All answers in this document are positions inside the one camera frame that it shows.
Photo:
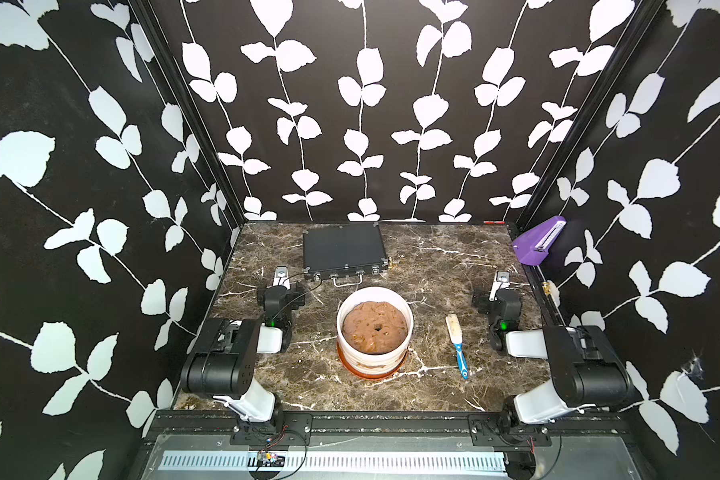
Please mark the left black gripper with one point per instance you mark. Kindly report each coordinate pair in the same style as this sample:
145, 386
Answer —
279, 293

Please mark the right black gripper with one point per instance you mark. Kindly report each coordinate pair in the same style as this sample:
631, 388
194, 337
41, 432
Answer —
501, 297

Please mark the white and blue scrub brush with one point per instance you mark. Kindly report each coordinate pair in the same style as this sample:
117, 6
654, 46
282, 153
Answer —
456, 335

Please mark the white ceramic pot with mud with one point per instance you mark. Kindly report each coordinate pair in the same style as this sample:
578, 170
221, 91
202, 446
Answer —
374, 328

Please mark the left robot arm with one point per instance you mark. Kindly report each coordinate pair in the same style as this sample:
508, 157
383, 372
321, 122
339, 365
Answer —
221, 364

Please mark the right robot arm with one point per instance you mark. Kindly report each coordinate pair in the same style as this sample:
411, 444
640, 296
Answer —
585, 371

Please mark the orange pot saucer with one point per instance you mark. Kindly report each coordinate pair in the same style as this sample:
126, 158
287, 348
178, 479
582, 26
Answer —
376, 375

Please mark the black flat case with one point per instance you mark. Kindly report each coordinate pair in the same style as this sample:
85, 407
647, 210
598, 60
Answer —
340, 251

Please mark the white perforated strip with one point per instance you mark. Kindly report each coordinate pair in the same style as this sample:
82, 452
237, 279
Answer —
408, 463

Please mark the black front mounting rail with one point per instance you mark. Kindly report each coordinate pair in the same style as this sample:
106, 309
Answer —
480, 429

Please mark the small circuit board with wires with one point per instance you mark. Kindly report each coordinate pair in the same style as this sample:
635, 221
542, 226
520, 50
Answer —
267, 460

